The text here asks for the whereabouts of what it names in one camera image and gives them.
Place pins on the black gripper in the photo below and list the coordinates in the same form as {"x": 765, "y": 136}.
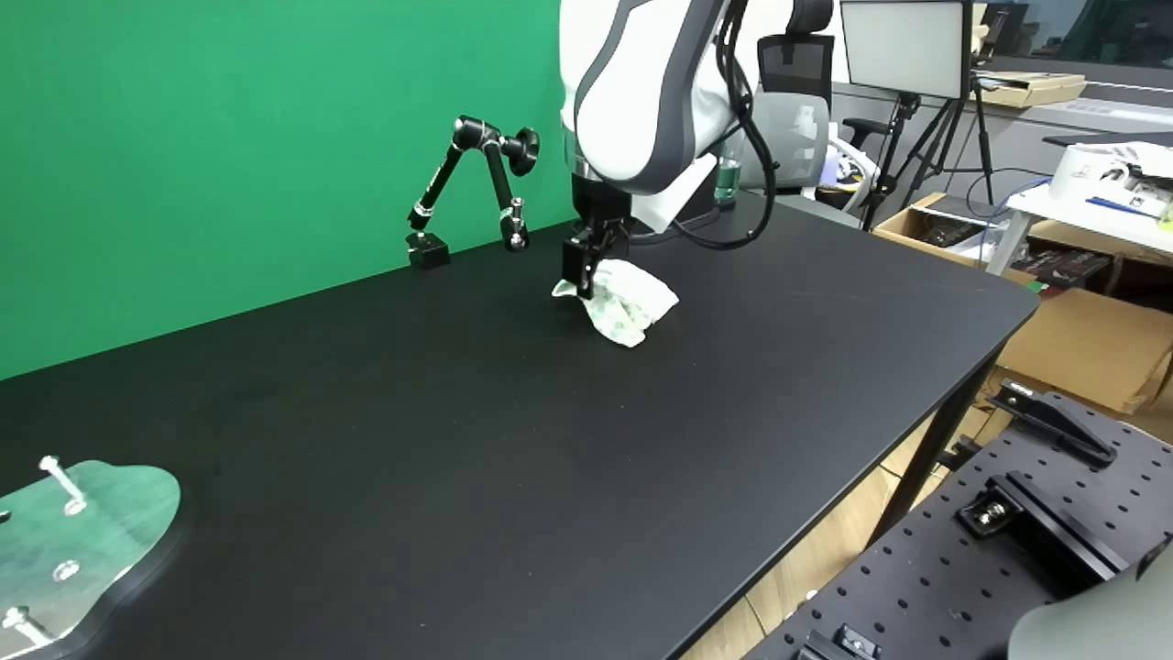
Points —
{"x": 598, "y": 205}

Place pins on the white cloth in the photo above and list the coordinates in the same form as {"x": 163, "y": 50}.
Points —
{"x": 627, "y": 301}

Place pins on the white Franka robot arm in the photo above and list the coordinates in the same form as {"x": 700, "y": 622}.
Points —
{"x": 634, "y": 86}

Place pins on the black box-shaped machine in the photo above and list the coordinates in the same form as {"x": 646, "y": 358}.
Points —
{"x": 700, "y": 211}

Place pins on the green bottle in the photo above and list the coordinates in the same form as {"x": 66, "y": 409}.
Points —
{"x": 728, "y": 179}

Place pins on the grey mesh office chair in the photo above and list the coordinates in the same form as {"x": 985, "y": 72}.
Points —
{"x": 792, "y": 136}

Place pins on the black office chair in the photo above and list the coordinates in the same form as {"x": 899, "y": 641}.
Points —
{"x": 798, "y": 58}

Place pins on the open cardboard box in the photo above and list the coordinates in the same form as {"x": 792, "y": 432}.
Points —
{"x": 939, "y": 223}

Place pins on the black tripod stand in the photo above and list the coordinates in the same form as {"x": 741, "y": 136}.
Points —
{"x": 931, "y": 145}

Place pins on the green backdrop screen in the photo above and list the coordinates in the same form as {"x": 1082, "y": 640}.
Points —
{"x": 242, "y": 133}

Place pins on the white light panel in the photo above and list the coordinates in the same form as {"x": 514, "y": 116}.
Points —
{"x": 904, "y": 44}

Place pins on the black table leg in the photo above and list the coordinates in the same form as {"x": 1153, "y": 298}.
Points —
{"x": 934, "y": 443}

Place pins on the black perforated breadboard plate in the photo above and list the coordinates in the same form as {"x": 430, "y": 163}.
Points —
{"x": 930, "y": 589}

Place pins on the flat tan box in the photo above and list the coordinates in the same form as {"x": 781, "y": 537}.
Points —
{"x": 1030, "y": 90}

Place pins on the white side table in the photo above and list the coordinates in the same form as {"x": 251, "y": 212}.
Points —
{"x": 1102, "y": 221}

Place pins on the closed brown cardboard box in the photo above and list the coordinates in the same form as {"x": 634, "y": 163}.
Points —
{"x": 1093, "y": 350}

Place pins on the black mounting clamp block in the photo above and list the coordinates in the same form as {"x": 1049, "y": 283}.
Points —
{"x": 1037, "y": 524}

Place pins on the white paper pile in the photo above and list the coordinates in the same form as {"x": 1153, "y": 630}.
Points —
{"x": 1119, "y": 169}

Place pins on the long white bolt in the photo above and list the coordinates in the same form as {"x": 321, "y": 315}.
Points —
{"x": 63, "y": 484}

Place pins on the clear green plastic board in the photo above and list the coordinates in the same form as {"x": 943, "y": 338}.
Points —
{"x": 85, "y": 537}

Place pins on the small metal nut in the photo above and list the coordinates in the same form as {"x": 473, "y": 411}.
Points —
{"x": 66, "y": 568}

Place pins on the grey rounded chair back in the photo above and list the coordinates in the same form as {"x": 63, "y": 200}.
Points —
{"x": 1102, "y": 624}

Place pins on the short white bolt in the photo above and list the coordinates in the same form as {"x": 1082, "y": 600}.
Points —
{"x": 23, "y": 624}

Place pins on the black angled bracket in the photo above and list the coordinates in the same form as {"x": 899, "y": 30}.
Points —
{"x": 1053, "y": 422}

